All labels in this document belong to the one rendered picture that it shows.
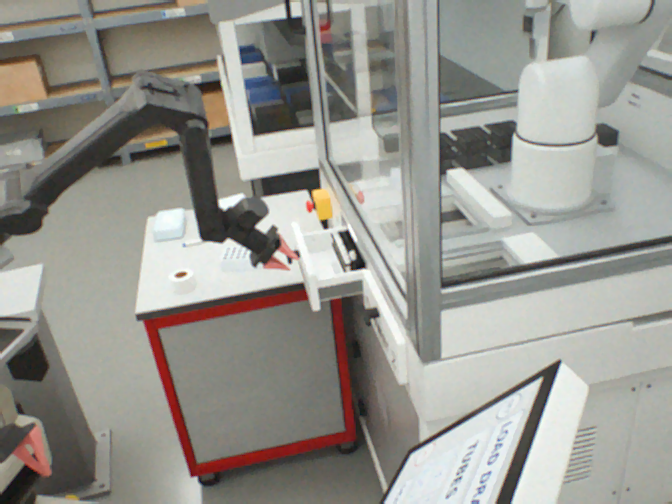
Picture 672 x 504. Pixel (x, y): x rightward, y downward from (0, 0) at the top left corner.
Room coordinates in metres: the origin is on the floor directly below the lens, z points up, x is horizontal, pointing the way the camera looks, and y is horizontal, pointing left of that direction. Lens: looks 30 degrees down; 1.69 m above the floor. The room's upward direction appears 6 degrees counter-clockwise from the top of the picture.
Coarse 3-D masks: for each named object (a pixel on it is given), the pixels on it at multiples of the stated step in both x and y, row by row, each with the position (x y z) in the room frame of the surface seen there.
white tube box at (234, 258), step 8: (232, 248) 1.66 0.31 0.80; (240, 248) 1.66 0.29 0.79; (224, 256) 1.61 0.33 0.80; (232, 256) 1.61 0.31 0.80; (240, 256) 1.60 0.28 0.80; (248, 256) 1.60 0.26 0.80; (224, 264) 1.59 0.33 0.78; (232, 264) 1.59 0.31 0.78; (240, 264) 1.59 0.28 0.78; (248, 264) 1.58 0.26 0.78
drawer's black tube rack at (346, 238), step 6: (342, 234) 1.48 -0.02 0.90; (348, 234) 1.48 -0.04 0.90; (342, 240) 1.45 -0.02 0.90; (348, 240) 1.44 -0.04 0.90; (348, 246) 1.41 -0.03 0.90; (354, 246) 1.41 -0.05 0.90; (336, 252) 1.44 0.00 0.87; (348, 252) 1.38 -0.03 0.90; (360, 258) 1.39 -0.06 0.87; (342, 264) 1.37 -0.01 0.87; (354, 264) 1.32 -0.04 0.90; (360, 264) 1.37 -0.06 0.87; (354, 270) 1.34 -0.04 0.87
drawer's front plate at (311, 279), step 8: (296, 224) 1.51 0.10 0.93; (296, 232) 1.46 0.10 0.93; (296, 240) 1.43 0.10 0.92; (296, 248) 1.47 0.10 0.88; (304, 248) 1.37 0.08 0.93; (304, 256) 1.33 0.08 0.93; (304, 264) 1.31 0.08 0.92; (304, 272) 1.34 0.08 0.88; (312, 272) 1.25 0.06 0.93; (304, 280) 1.37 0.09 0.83; (312, 280) 1.25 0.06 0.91; (312, 288) 1.25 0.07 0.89; (312, 296) 1.25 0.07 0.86; (312, 304) 1.25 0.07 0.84
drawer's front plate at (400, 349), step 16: (368, 272) 1.23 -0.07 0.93; (368, 288) 1.18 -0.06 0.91; (368, 304) 1.20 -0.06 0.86; (384, 304) 1.09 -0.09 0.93; (384, 320) 1.05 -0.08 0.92; (384, 336) 1.06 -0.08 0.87; (400, 336) 0.98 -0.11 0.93; (400, 352) 0.96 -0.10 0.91; (400, 368) 0.96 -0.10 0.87; (400, 384) 0.96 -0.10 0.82
